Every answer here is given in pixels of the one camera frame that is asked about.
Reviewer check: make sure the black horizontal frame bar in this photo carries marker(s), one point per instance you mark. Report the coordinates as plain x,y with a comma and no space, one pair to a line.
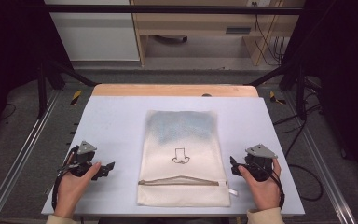
167,9

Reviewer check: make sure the dark curtain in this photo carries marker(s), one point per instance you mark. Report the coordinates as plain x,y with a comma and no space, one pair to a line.
9,56
341,68

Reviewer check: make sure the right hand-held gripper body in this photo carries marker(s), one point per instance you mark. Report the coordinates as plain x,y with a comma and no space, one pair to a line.
259,165

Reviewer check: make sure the pale blue table mat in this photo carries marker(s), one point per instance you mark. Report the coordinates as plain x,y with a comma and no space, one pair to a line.
112,130

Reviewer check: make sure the white cabinet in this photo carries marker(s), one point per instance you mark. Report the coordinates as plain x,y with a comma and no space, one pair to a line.
96,37

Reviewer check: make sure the person's left hand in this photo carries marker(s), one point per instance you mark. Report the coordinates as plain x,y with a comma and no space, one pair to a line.
71,189

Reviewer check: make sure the light wooden desk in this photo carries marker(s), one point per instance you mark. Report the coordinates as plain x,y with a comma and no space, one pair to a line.
199,21

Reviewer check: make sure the wooden table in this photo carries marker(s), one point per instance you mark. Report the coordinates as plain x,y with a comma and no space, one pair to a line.
167,90

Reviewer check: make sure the aluminium floor rail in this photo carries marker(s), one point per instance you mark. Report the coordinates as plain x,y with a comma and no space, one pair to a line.
336,199
21,155

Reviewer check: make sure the black and yellow tape marker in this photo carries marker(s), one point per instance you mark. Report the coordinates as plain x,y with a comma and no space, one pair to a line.
275,98
76,97

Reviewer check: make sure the grey desk label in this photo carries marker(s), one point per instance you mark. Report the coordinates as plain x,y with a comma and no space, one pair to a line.
238,30

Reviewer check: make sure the cream mesh laundry bag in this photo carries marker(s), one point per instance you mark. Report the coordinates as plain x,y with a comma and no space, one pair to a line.
183,161

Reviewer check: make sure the black metal stand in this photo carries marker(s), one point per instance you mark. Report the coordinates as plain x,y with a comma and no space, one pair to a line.
300,93
42,93

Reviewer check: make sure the person's right hand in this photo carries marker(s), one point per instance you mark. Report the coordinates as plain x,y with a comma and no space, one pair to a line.
262,193

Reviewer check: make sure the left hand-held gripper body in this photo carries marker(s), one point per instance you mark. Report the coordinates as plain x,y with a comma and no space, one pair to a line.
85,158

